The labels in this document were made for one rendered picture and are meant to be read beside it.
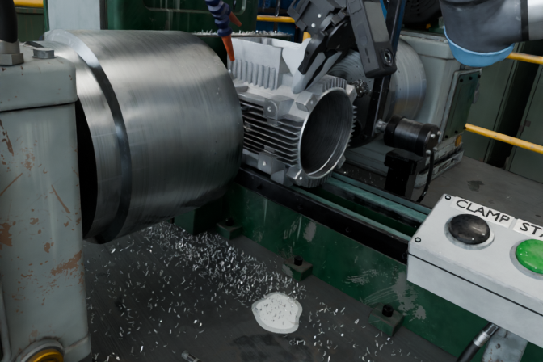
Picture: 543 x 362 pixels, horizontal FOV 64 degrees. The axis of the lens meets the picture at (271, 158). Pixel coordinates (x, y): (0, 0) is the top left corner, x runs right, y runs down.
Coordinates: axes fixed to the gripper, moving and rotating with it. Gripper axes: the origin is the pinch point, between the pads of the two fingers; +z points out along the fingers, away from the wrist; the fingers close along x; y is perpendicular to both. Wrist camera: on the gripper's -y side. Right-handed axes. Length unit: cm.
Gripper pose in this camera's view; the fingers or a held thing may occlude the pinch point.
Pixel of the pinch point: (300, 90)
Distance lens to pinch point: 68.0
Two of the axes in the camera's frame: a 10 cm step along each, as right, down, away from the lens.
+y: -6.0, -7.3, 3.2
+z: -4.7, 6.5, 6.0
